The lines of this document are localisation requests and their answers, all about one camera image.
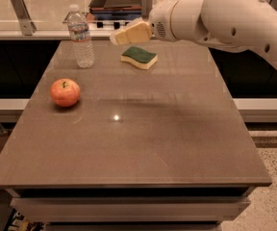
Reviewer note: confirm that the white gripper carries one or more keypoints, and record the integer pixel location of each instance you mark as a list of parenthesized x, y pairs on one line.
[(160, 19)]

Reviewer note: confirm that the clear plastic water bottle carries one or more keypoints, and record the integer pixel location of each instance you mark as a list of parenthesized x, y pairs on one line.
[(80, 36)]

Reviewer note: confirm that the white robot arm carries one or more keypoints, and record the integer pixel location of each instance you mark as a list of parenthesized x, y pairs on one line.
[(228, 25)]

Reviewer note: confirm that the green and yellow sponge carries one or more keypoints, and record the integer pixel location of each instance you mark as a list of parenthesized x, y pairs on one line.
[(139, 57)]

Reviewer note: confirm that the red apple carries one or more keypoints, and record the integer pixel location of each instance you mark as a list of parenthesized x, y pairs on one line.
[(65, 92)]

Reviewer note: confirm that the middle metal railing bracket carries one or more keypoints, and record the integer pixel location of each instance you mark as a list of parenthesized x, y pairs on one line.
[(146, 7)]

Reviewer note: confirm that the left metal railing bracket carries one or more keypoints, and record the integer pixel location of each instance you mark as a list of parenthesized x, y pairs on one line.
[(26, 23)]

